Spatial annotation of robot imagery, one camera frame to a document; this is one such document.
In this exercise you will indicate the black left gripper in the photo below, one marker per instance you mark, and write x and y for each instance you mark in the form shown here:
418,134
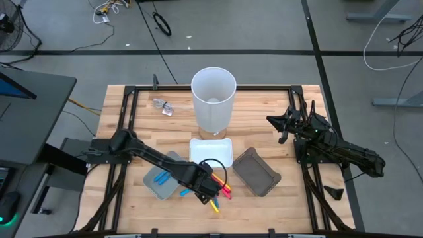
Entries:
205,182

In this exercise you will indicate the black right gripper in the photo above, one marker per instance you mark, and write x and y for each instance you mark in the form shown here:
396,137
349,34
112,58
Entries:
302,124

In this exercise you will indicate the yellow highlighter marker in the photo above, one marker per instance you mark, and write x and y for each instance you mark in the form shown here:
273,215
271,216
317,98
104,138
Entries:
223,182
215,207

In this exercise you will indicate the teal highlighter marker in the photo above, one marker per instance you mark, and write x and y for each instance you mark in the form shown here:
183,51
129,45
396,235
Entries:
216,202

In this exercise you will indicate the pink highlighter marker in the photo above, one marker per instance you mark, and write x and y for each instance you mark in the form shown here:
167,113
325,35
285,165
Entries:
226,193

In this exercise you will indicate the white plastic bin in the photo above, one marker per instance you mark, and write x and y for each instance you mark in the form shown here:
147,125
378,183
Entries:
208,150

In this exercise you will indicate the blue highlighter marker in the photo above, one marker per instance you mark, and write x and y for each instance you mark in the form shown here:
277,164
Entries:
164,180
185,192
161,176

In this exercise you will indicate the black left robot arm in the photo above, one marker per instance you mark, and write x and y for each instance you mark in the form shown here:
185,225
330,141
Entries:
158,158

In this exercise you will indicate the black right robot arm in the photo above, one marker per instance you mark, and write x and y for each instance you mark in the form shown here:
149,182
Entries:
347,153

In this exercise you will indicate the light grey plastic bin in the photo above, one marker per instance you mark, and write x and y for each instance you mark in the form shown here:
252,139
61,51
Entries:
158,190

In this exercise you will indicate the dark grey translucent bin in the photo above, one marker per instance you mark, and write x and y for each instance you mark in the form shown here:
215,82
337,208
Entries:
256,172

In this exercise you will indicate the white hanging cylinder lamp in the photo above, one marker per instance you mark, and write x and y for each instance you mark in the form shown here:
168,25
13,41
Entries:
211,112

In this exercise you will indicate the spare black gripper finger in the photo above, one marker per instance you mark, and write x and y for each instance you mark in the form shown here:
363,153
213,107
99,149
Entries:
334,192

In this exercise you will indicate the grey desk foot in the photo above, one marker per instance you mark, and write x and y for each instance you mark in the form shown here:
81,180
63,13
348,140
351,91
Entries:
376,17
396,102

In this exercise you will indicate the black desk leg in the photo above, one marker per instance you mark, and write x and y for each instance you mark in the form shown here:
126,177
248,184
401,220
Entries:
66,158

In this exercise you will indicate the black desk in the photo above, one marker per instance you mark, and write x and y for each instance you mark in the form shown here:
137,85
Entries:
39,115

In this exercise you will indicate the black mouse green light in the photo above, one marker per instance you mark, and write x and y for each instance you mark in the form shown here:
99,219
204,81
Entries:
8,205

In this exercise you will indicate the black keyboard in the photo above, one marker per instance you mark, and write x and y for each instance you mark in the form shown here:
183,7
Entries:
5,182

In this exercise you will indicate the desk monitor blue screen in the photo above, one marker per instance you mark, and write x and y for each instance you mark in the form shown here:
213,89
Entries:
13,89

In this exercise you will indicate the black floor fan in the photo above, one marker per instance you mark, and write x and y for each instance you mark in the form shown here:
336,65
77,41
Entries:
10,33

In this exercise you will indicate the black aluminium table frame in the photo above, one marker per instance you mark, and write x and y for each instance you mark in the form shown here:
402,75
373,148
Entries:
264,88

